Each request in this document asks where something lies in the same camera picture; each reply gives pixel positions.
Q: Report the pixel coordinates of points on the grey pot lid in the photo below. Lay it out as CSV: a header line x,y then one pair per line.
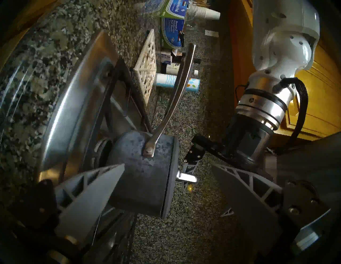
x,y
171,165

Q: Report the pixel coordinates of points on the wooden wall cabinet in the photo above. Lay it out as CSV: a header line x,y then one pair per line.
x,y
325,93

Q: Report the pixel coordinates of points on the white paper cup stack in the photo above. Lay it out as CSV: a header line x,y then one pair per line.
x,y
205,12

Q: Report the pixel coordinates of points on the soy sauce bottle white cap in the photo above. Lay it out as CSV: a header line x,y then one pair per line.
x,y
174,69

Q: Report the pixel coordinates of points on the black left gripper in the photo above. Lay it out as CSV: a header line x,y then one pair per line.
x,y
247,143

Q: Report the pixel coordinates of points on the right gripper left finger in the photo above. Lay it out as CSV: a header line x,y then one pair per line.
x,y
88,202

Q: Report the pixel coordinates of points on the small white carton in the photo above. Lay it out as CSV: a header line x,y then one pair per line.
x,y
166,57

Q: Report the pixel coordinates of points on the stainless gas cooktop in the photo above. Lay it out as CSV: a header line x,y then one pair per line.
x,y
77,106

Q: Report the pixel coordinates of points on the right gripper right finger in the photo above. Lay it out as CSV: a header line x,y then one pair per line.
x,y
247,207

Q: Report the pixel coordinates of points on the grey speckled saucepan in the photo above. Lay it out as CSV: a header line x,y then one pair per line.
x,y
143,181

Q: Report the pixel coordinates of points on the white salt canister blue lid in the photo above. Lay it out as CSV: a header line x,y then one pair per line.
x,y
170,80

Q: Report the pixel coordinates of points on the white lattice trivet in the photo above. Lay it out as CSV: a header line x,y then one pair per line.
x,y
146,66

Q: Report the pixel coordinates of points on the blue aluminium foil box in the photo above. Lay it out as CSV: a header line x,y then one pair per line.
x,y
173,29

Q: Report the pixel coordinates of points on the white wall outlet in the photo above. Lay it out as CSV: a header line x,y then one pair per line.
x,y
211,33

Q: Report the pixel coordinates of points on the dark wine bottle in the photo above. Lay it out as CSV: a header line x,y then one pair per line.
x,y
197,61

